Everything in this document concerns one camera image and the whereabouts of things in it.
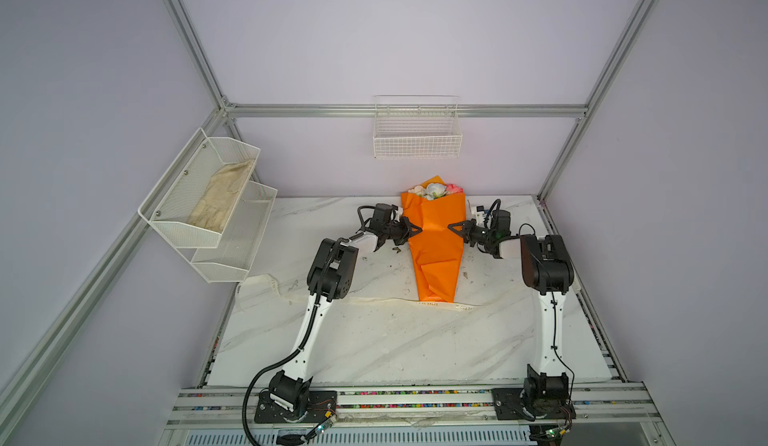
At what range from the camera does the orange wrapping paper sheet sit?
93cm

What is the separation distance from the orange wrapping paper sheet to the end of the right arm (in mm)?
31

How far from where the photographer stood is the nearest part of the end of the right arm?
36.1 inches

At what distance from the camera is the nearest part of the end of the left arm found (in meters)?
0.95

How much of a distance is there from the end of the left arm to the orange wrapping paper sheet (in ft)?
0.10
